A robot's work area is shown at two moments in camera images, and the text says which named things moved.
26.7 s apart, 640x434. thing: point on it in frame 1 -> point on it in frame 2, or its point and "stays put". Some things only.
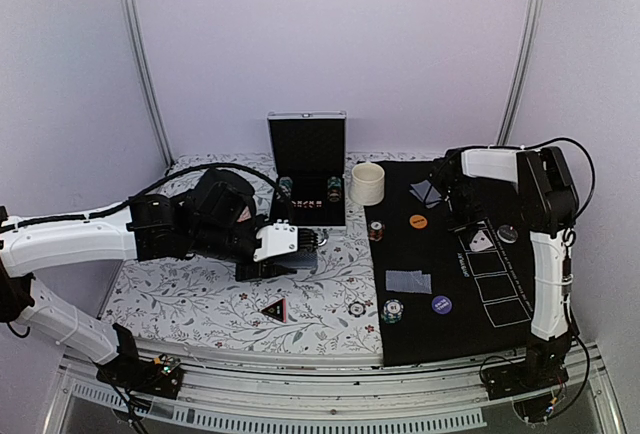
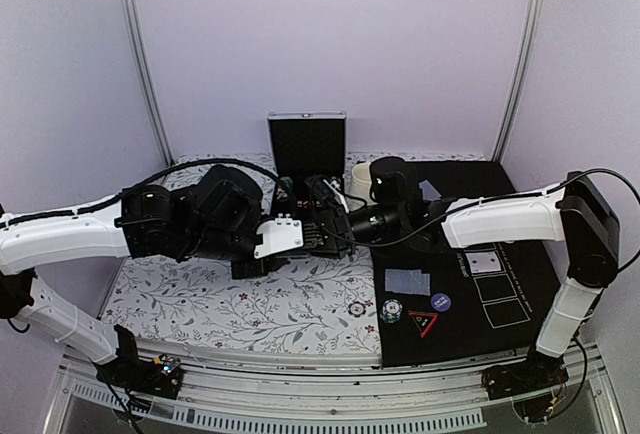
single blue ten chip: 356,309 stays put
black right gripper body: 464,205 -> 342,231
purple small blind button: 442,304 stays put
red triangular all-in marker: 277,310 -> 422,321
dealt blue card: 404,280 stays put
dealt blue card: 426,284 stays put
